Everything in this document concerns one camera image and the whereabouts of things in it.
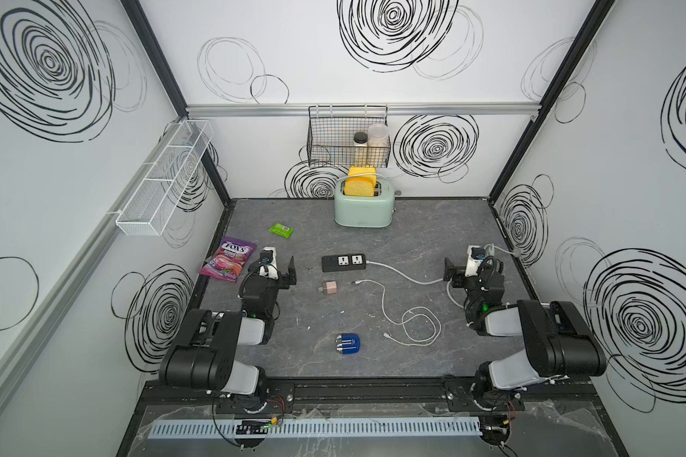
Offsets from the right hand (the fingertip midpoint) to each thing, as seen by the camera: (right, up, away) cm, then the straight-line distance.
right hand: (464, 259), depth 90 cm
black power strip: (-39, -2, +7) cm, 40 cm away
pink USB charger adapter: (-43, -9, +1) cm, 44 cm away
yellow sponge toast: (-34, +25, +6) cm, 42 cm away
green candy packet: (-63, +9, +18) cm, 66 cm away
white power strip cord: (-12, -8, +6) cm, 16 cm away
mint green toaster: (-31, +16, +16) cm, 38 cm away
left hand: (-60, +1, -2) cm, 60 cm away
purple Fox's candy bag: (-79, -1, +8) cm, 80 cm away
